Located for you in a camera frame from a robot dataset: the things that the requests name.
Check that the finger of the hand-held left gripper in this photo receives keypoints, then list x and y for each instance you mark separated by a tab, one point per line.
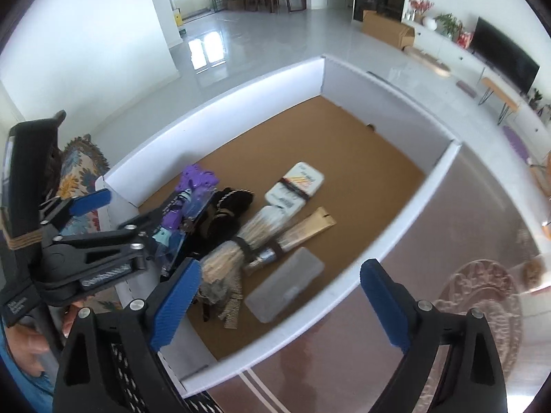
90	202
142	228

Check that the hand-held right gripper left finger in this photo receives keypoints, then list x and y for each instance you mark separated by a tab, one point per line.
176	305

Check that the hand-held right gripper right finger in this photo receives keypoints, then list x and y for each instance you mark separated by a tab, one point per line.
383	305

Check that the gold hair claw clip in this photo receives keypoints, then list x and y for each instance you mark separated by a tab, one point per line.
213	297

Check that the rhinestone hair clip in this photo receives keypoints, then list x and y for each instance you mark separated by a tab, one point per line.
232	309

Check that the purple toy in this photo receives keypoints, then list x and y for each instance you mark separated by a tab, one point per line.
196	180

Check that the black fabric hair accessory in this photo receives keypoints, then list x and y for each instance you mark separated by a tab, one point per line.
234	206

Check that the clear plastic case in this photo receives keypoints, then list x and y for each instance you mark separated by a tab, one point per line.
284	284

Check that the bundle of wooden sticks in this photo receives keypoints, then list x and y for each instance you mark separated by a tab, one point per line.
254	232

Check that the gold cosmetic tube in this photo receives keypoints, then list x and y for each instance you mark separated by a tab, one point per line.
310	226

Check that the white cardboard box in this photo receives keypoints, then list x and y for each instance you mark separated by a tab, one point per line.
344	159

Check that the white sunscreen bottle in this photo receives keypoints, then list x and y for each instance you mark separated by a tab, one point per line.
297	178

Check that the person's left hand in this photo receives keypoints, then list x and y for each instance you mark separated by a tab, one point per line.
30	348

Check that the floral patterned seat cushion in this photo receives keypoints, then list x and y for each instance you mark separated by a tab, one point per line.
81	167

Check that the black perforated basket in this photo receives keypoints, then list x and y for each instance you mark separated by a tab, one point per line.
206	404

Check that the person's blue clothing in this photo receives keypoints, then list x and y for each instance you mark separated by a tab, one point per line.
26	391

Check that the purple floor mat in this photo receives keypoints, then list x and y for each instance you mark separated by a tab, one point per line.
515	143

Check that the dark floor scale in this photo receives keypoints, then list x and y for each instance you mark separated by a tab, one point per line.
465	89

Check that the wooden bench with hairpin legs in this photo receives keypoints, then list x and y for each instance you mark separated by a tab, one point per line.
497	88

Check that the round cat scratcher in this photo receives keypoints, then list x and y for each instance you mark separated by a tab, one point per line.
428	62

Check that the small potted plant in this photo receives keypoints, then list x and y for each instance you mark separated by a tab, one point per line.
536	97

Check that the white television cabinet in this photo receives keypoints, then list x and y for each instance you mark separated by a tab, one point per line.
452	49

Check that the brown cardboard box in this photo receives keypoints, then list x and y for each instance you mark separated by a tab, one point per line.
387	30

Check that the red gift bag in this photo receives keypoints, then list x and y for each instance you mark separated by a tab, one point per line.
465	38

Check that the black television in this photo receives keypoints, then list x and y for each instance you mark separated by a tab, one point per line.
503	53

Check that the white round vase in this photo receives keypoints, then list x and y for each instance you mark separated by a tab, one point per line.
429	23

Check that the green potted plant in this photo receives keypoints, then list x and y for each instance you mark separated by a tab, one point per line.
447	25

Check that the red flowers in vase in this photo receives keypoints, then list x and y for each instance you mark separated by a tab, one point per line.
421	6

